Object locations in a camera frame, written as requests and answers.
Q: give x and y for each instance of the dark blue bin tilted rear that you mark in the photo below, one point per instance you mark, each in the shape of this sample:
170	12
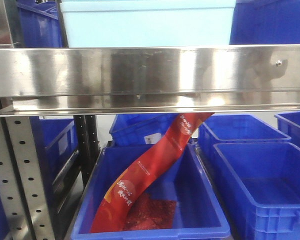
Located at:
141	129

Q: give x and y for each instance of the dark blue bin left shelf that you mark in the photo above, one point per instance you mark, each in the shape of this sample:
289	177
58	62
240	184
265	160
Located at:
55	144

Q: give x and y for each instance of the red snack packaging strip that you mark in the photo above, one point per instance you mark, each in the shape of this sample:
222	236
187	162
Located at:
142	172

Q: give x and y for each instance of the dark blue bin with packaging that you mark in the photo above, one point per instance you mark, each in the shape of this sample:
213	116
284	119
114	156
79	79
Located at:
198	214

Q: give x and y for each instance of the black perforated shelf upright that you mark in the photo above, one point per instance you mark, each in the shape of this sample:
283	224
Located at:
88	144

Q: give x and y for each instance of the dark blue bin right rear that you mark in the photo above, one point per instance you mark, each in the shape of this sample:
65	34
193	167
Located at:
236	128

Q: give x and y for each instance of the right shelf steel front beam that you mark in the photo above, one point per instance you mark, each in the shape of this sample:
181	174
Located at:
81	81

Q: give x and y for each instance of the perforated steel shelf upright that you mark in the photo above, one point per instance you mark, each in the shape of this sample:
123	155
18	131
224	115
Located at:
25	183

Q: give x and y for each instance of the dark blue bin right front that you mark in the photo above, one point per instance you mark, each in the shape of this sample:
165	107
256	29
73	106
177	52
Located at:
260	186

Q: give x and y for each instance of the dark blue bin upper left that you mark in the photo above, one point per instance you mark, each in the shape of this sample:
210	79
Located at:
40	24

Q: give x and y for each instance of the dark blue bin far right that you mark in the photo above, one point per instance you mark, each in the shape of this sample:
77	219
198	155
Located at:
289	124

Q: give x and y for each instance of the light blue plastic bin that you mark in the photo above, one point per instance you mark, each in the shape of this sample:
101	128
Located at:
147	23

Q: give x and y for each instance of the dark blue bin upper right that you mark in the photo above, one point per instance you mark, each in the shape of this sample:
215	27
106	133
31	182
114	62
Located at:
266	22

